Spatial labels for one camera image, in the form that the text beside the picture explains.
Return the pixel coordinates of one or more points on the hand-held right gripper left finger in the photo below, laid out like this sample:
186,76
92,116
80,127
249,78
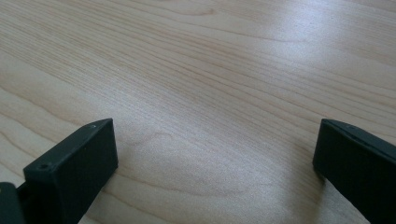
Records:
74,174

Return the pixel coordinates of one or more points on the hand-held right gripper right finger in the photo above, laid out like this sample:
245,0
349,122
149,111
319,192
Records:
358,168

